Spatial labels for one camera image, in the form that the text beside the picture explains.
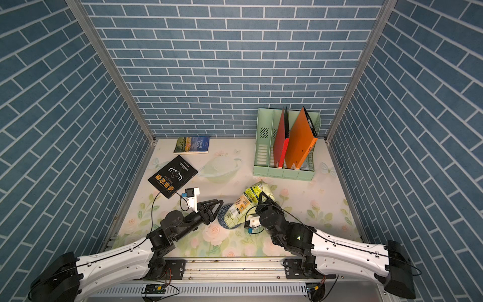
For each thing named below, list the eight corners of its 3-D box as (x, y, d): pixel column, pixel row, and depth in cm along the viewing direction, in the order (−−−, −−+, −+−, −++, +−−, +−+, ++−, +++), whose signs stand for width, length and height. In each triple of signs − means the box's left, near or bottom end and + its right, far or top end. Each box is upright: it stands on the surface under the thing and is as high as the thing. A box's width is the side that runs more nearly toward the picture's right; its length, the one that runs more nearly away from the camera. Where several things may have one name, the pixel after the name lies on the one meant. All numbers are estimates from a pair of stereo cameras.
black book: (151, 185, 101) (147, 179, 97) (181, 161, 112) (178, 155, 107) (168, 199, 96) (164, 194, 91) (197, 172, 106) (195, 167, 102)
